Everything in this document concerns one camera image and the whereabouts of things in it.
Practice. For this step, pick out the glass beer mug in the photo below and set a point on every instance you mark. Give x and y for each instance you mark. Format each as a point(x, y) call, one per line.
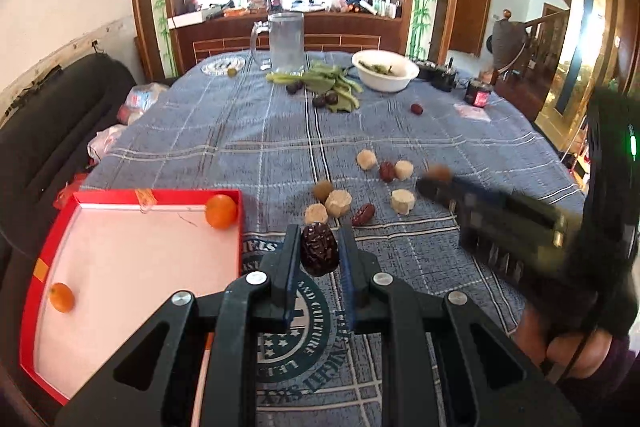
point(285, 32)

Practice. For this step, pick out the beige round cake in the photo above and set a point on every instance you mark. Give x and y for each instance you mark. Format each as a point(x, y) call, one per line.
point(402, 201)

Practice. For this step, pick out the red plastic bag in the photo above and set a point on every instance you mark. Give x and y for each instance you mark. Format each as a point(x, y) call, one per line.
point(69, 190)

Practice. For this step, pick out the green leafy vegetables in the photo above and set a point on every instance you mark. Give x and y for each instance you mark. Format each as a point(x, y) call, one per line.
point(330, 86)

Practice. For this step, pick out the beige cake right of jujube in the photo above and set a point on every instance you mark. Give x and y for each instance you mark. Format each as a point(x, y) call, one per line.
point(403, 170)

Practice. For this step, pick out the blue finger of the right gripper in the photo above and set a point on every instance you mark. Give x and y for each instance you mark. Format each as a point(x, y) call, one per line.
point(459, 196)

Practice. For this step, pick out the beige cake left of jujube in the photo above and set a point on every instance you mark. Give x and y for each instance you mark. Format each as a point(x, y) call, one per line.
point(366, 160)

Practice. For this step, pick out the red shallow box tray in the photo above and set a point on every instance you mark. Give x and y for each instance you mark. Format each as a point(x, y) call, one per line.
point(122, 253)

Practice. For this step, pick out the red jujube between cakes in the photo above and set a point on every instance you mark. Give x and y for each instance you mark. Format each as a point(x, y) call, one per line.
point(387, 171)

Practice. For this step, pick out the white bowl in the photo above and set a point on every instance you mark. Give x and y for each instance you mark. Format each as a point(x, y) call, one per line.
point(384, 71)

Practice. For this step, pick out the lone red jujube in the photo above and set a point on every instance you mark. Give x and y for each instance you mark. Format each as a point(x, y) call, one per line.
point(416, 109)

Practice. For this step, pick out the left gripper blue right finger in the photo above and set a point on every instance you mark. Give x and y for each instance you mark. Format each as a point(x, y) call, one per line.
point(365, 288)

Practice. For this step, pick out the black red electric device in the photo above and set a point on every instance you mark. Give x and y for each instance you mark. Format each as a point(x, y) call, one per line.
point(477, 93)

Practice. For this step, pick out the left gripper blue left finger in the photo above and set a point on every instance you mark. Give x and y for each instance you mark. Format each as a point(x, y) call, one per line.
point(282, 267)

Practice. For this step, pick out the black sofa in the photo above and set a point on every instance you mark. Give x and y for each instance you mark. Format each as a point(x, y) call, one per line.
point(44, 144)

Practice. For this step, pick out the glossy red jujube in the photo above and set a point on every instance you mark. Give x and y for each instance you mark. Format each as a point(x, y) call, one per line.
point(363, 215)

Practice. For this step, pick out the person's right hand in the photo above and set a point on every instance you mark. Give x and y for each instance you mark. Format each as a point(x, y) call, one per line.
point(580, 354)

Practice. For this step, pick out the large orange mandarin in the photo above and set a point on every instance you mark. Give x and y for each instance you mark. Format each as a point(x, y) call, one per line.
point(221, 211)

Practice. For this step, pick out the beige cake of jujube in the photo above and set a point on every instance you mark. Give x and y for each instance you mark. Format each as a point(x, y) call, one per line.
point(366, 160)
point(403, 170)

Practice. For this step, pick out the small orange kumquat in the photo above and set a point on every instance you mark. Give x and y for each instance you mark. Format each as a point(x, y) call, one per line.
point(61, 297)

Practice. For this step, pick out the brown wooden door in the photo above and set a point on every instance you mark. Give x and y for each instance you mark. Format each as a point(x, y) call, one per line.
point(470, 21)

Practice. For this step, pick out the wrinkled dark red date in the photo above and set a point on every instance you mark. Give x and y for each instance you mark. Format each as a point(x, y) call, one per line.
point(320, 254)

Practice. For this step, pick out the brown round longan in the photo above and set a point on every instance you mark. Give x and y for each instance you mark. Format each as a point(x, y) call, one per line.
point(439, 173)

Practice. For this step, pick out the blue plaid tablecloth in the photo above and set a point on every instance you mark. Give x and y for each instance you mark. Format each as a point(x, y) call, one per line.
point(294, 163)

